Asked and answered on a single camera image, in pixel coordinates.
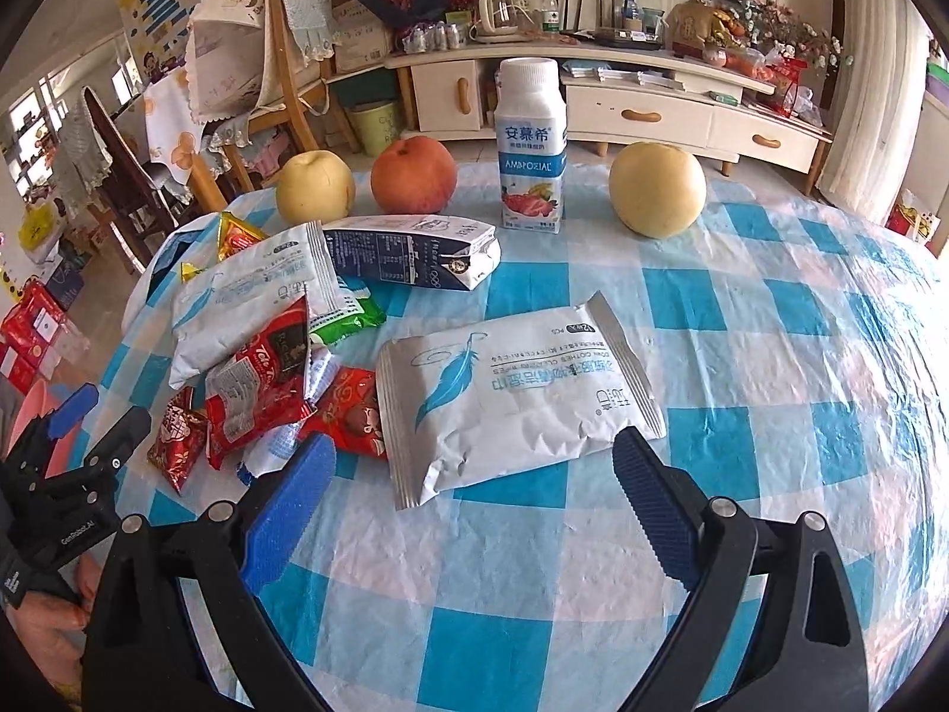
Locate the dark blue milk carton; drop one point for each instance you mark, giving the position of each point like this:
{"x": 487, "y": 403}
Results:
{"x": 411, "y": 252}

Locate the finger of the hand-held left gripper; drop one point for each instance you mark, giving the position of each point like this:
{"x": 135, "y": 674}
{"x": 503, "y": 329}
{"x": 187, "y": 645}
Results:
{"x": 122, "y": 432}
{"x": 70, "y": 406}

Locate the person's left hand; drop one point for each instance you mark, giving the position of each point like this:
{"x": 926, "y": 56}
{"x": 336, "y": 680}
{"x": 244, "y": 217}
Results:
{"x": 52, "y": 627}

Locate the green white packet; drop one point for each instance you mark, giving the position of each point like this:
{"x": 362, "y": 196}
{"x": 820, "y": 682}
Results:
{"x": 350, "y": 313}

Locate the pale blue lace towel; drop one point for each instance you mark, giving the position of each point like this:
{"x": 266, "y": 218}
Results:
{"x": 308, "y": 15}

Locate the grey lace cloth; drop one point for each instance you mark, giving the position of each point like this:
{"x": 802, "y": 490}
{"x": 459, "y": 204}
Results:
{"x": 81, "y": 156}

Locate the white feather-print wipes packet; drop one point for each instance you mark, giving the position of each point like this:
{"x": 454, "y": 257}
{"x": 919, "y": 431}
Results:
{"x": 511, "y": 400}
{"x": 245, "y": 297}

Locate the black red snack wrapper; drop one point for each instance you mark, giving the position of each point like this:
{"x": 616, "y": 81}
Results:
{"x": 285, "y": 341}

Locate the gold gift bag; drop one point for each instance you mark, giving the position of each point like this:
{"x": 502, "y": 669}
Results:
{"x": 693, "y": 26}

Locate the red gold-printed wrapper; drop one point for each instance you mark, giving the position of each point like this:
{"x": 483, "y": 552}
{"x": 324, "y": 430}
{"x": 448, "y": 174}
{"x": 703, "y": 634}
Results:
{"x": 348, "y": 415}

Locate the white television cabinet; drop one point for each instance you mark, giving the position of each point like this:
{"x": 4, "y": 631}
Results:
{"x": 630, "y": 107}

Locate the light wooden chair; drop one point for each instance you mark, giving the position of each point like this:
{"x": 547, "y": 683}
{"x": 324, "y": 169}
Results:
{"x": 290, "y": 96}

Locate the dried flower bunch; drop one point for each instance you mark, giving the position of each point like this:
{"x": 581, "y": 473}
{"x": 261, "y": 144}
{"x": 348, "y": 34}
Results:
{"x": 786, "y": 30}

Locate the stack of red boxes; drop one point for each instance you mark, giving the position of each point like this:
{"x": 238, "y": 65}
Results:
{"x": 26, "y": 334}

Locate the red gift bag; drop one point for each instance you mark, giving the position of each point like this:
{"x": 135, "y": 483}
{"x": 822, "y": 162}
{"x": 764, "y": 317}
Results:
{"x": 789, "y": 81}

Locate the row of small bottles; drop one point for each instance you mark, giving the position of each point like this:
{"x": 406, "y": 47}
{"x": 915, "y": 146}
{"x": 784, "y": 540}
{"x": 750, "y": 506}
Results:
{"x": 434, "y": 35}

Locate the red apple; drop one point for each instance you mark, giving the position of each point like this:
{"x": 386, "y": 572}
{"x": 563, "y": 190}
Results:
{"x": 413, "y": 174}

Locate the orange yellow snack wrapper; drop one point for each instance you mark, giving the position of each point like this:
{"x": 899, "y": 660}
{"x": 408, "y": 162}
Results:
{"x": 239, "y": 237}

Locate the white printed sack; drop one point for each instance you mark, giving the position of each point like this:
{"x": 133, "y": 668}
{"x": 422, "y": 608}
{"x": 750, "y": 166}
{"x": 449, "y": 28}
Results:
{"x": 356, "y": 30}

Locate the glass electric kettle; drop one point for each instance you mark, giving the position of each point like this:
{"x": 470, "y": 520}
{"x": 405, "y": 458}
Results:
{"x": 497, "y": 11}

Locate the red white snack wrapper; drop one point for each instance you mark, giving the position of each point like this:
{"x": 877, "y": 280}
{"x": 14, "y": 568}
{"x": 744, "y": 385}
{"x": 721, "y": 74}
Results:
{"x": 252, "y": 400}

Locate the yellow bag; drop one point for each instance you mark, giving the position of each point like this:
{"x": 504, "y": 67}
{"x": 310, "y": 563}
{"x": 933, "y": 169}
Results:
{"x": 37, "y": 230}

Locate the yellow pear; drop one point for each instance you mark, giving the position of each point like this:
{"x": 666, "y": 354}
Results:
{"x": 658, "y": 189}
{"x": 315, "y": 185}

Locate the orange-print white cloth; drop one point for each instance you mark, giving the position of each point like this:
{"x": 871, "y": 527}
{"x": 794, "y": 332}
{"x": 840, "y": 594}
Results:
{"x": 174, "y": 126}

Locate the small red foil wrapper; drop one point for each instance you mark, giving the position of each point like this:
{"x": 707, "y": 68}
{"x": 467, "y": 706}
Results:
{"x": 176, "y": 445}

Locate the white yogurt bottle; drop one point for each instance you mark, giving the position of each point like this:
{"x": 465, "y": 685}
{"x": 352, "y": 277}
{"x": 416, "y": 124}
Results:
{"x": 530, "y": 148}

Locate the green waste bin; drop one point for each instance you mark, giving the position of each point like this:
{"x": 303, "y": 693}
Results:
{"x": 374, "y": 126}

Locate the tall white lace cover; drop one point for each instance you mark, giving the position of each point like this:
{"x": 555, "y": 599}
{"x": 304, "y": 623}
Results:
{"x": 875, "y": 104}

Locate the cream chair cover cloth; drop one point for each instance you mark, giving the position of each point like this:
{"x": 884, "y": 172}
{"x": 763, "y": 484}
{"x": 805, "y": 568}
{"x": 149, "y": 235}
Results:
{"x": 226, "y": 37}

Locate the red white shopping bag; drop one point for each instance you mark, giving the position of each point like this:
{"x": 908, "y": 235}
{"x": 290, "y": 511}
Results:
{"x": 908, "y": 219}

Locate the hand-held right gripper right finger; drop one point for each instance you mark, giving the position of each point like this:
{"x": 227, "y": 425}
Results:
{"x": 660, "y": 512}

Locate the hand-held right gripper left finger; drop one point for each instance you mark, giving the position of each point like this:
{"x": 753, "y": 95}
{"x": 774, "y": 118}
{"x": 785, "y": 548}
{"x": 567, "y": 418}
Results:
{"x": 289, "y": 512}

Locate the clear water bottle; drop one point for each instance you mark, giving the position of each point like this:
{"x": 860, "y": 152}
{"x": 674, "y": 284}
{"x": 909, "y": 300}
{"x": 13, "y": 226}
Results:
{"x": 548, "y": 11}

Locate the dark wooden chair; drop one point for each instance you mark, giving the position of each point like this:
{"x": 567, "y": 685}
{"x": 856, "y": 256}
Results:
{"x": 122, "y": 178}

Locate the blue checkered tablecloth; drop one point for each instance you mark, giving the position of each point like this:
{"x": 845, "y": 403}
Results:
{"x": 741, "y": 386}

